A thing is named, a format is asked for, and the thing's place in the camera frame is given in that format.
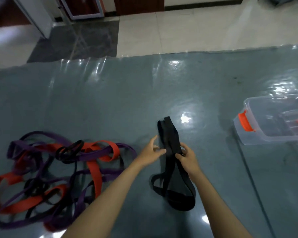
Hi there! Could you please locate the person's left hand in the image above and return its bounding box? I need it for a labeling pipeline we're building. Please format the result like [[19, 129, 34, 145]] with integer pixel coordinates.
[[134, 135, 167, 169]]

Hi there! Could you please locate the person's right hand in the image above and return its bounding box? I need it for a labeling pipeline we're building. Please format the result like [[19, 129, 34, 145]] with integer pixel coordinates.
[[175, 143, 204, 182]]

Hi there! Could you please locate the wide black resistance band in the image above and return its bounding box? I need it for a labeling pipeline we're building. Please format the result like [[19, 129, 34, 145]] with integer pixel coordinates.
[[151, 116, 197, 212]]

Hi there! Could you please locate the red resistance band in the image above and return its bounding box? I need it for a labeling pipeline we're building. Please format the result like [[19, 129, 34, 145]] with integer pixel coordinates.
[[0, 140, 121, 232]]

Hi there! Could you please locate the narrow black resistance band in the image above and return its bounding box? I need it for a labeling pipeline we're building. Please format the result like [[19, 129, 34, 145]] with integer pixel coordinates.
[[0, 140, 124, 228]]

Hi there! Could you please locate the clear plastic storage box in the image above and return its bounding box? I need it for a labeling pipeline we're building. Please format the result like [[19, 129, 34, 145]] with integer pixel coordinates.
[[233, 94, 298, 146]]

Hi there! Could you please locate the purple band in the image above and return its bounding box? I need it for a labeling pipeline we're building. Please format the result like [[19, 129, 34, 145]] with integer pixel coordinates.
[[0, 131, 137, 232]]

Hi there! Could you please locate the person's left forearm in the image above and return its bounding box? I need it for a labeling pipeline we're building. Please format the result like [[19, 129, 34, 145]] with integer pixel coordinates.
[[61, 161, 143, 238]]

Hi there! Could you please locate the person's right forearm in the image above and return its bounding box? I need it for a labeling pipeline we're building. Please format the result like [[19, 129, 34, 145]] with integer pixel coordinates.
[[191, 172, 253, 238]]

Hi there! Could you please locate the teal felt table cover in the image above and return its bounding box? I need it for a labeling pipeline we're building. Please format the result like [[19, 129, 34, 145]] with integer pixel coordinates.
[[0, 43, 298, 238]]

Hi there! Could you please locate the dark brown wooden door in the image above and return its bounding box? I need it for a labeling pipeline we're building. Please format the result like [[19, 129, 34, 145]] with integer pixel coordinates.
[[113, 0, 165, 17]]

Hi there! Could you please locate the white framed glass door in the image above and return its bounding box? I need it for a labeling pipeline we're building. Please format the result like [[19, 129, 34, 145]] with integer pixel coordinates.
[[58, 0, 105, 20]]

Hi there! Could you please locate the narrow white door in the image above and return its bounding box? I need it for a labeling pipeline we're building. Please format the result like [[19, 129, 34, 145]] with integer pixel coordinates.
[[11, 0, 53, 39]]

